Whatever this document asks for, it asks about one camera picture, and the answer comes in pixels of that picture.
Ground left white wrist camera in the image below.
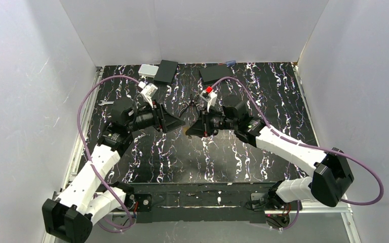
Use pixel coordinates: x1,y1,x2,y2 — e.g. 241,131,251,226
138,82,158,107

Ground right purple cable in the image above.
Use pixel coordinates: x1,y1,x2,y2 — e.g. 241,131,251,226
211,76,385,231

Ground blue transparent small item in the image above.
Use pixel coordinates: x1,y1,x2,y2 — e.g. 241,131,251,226
219,60,236,66

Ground silver open-end wrench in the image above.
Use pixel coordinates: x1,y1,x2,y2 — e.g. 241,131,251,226
98,100,114,106

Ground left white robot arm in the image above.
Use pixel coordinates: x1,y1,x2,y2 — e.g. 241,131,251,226
42,98,185,242

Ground black box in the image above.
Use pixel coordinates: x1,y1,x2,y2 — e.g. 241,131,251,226
153,60,178,85
199,65,232,85

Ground white rectangular box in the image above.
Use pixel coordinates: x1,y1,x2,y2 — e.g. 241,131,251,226
138,64,159,78

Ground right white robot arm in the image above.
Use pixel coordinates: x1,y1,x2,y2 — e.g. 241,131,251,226
185,96,354,208

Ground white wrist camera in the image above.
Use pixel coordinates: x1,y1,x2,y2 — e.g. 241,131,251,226
138,82,158,107
200,86,217,112

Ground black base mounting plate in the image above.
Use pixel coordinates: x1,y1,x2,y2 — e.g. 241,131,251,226
102,182,303,225

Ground black box right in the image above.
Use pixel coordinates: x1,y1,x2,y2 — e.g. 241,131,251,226
199,65,232,85

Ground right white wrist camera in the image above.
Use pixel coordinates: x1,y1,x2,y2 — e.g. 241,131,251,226
200,86,217,112

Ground black handled pliers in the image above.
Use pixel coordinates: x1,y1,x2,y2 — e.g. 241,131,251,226
178,94,200,117

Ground black box left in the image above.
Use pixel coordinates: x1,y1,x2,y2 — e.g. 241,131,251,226
153,60,178,85

